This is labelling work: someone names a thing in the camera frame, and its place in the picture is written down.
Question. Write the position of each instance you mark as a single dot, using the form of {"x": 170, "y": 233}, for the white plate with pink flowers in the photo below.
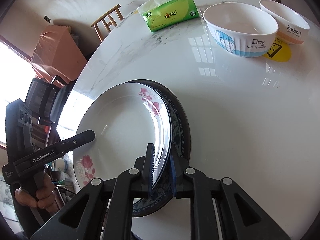
{"x": 117, "y": 130}

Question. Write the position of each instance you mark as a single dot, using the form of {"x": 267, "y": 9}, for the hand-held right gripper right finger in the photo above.
{"x": 173, "y": 177}

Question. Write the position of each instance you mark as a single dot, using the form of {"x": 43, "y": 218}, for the black chair with metal frame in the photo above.
{"x": 40, "y": 95}

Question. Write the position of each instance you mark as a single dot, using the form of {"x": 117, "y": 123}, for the white bowl with blue cartoon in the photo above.
{"x": 250, "y": 45}

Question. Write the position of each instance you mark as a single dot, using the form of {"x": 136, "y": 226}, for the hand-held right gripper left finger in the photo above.
{"x": 150, "y": 170}

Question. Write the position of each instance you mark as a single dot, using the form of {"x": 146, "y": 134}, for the green tissue pack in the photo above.
{"x": 170, "y": 15}

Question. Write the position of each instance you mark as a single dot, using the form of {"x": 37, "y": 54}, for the white bowl with orange band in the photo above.
{"x": 292, "y": 32}

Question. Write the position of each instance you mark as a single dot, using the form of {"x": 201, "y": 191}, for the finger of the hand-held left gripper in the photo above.
{"x": 80, "y": 140}

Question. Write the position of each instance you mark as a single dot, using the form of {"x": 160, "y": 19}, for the round yellow warning sticker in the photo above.
{"x": 280, "y": 52}

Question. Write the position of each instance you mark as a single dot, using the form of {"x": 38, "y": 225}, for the person's left hand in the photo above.
{"x": 46, "y": 195}

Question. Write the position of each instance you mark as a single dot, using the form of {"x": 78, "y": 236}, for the light wooden chair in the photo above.
{"x": 106, "y": 15}

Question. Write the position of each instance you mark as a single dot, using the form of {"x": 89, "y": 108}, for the large blue patterned plate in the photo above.
{"x": 185, "y": 135}

